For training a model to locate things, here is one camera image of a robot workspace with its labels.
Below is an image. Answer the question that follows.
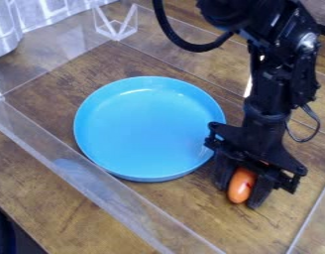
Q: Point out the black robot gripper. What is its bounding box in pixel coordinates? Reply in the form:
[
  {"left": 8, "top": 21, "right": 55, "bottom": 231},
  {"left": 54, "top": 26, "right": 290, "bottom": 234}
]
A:
[{"left": 205, "top": 113, "right": 307, "bottom": 209}]

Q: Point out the orange toy carrot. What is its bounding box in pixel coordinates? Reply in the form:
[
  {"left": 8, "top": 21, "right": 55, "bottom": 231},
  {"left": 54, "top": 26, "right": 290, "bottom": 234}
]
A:
[{"left": 227, "top": 167, "right": 255, "bottom": 203}]

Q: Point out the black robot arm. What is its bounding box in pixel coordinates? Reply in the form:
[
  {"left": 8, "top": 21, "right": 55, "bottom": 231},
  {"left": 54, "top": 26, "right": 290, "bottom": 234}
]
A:
[{"left": 197, "top": 0, "right": 321, "bottom": 208}]

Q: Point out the blue round tray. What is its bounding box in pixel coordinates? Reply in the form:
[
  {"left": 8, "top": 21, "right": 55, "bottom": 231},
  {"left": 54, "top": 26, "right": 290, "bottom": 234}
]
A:
[{"left": 74, "top": 76, "right": 226, "bottom": 182}]

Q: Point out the clear acrylic front barrier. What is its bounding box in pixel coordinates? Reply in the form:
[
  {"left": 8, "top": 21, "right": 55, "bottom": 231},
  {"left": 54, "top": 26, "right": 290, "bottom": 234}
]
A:
[{"left": 0, "top": 96, "right": 225, "bottom": 254}]

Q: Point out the white grid curtain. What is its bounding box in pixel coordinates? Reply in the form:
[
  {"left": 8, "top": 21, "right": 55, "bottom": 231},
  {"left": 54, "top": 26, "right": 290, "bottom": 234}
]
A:
[{"left": 0, "top": 0, "right": 117, "bottom": 58}]

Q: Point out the clear acrylic corner bracket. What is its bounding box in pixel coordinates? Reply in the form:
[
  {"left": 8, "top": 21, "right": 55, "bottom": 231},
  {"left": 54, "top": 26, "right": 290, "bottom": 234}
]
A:
[{"left": 91, "top": 4, "right": 137, "bottom": 42}]

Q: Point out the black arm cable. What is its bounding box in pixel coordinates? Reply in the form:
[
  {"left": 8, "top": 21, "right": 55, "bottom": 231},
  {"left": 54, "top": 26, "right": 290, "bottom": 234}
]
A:
[{"left": 150, "top": 0, "right": 237, "bottom": 54}]

